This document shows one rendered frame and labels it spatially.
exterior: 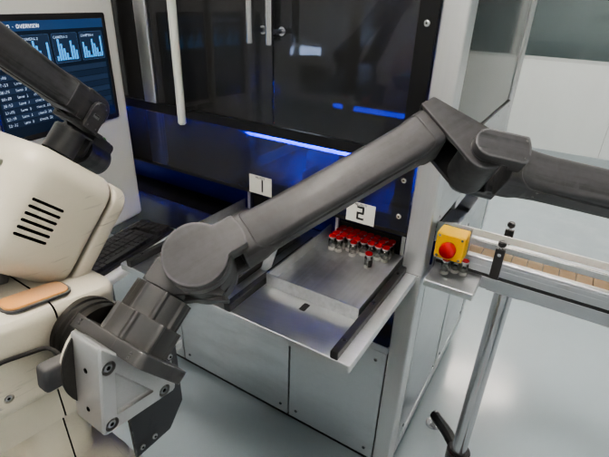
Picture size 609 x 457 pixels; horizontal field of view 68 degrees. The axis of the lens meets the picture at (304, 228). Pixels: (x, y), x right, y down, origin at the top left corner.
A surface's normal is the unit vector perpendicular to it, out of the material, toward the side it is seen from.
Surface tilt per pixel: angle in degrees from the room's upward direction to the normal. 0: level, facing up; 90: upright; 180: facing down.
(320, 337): 0
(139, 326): 49
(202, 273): 42
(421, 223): 90
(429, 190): 90
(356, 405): 90
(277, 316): 0
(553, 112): 90
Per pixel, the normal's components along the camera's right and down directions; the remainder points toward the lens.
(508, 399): 0.04, -0.89
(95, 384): -0.54, 0.24
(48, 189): 0.83, 0.28
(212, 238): 0.03, -0.35
